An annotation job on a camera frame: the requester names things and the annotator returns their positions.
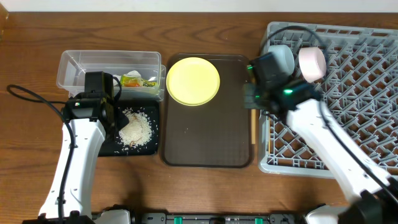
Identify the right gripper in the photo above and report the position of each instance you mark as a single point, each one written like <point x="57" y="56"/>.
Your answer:
<point x="249" y="97"/>

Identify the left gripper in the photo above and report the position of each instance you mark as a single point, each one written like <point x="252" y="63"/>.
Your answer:
<point x="117" y="125"/>

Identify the wooden chopstick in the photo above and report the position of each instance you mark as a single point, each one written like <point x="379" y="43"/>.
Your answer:
<point x="253" y="126"/>

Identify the pile of white rice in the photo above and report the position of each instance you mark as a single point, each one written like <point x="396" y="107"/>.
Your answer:
<point x="139" y="136"/>

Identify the green orange snack wrapper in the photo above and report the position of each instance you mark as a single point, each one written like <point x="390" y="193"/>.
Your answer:
<point x="129" y="81"/>

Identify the white tissue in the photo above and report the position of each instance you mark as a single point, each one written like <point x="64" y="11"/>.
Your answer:
<point x="131" y="74"/>

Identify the yellow plate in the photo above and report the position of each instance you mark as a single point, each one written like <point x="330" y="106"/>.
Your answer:
<point x="193" y="81"/>

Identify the pink bowl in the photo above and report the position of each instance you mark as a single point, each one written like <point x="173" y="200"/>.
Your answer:
<point x="312" y="63"/>

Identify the light blue bowl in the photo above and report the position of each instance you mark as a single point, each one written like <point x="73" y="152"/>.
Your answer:
<point x="284" y="58"/>

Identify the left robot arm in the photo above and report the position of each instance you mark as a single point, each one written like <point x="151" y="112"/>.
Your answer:
<point x="87" y="122"/>

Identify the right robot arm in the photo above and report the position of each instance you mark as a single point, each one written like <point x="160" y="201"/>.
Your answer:
<point x="370" y="190"/>

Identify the grey dishwasher rack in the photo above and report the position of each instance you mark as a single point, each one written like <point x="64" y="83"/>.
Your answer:
<point x="360" y="89"/>

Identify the black plastic bin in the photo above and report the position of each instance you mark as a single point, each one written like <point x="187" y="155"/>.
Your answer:
<point x="151" y="107"/>

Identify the dark brown serving tray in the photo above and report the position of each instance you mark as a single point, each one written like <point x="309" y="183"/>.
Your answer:
<point x="216" y="134"/>

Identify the clear plastic bin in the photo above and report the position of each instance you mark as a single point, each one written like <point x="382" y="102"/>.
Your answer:
<point x="75" y="63"/>

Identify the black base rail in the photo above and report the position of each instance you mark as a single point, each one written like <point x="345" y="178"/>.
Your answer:
<point x="123" y="216"/>

